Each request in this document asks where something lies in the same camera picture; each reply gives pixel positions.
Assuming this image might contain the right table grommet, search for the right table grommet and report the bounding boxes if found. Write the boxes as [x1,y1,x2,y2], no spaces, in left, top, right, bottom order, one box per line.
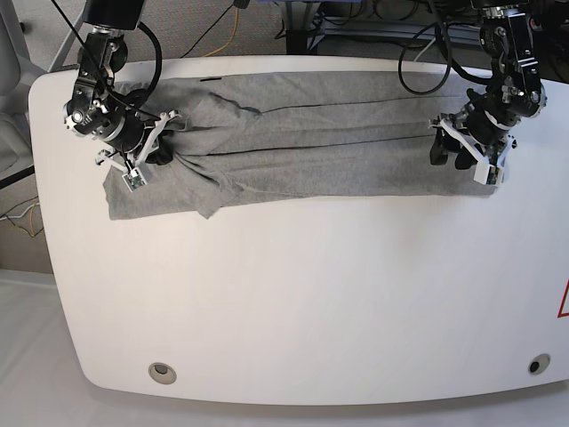
[528,353,551,375]

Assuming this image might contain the black table leg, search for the black table leg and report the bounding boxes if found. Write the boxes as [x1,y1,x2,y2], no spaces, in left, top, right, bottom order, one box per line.
[277,1,322,56]

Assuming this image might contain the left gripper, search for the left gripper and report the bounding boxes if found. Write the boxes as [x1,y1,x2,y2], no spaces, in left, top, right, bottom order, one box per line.
[429,113,517,186]

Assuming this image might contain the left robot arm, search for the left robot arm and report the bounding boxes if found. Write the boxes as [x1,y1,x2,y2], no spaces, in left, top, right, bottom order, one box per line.
[429,1,547,189]

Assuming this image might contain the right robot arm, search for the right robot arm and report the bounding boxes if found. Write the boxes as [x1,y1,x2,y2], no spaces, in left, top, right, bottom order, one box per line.
[52,1,180,191]

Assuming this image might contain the grey T-shirt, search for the grey T-shirt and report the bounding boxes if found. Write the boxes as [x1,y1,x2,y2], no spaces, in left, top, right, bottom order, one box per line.
[103,72,493,221]

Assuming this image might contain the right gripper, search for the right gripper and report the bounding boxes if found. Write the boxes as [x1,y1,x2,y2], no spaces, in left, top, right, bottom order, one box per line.
[95,110,180,190]

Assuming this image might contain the left table grommet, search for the left table grommet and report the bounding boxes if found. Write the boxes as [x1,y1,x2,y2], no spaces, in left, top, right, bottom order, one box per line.
[148,363,177,385]

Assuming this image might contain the white cable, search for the white cable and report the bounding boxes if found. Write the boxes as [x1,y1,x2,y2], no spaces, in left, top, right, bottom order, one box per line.
[413,30,441,63]

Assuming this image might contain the yellow cable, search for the yellow cable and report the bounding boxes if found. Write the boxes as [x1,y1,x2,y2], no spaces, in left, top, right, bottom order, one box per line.
[202,6,241,59]

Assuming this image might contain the tangled black cables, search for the tangled black cables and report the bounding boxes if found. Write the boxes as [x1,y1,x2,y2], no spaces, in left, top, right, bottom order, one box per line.
[275,0,445,50]

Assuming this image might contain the table grommet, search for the table grommet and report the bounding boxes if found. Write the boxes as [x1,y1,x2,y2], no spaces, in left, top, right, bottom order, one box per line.
[528,353,551,375]
[148,363,177,385]

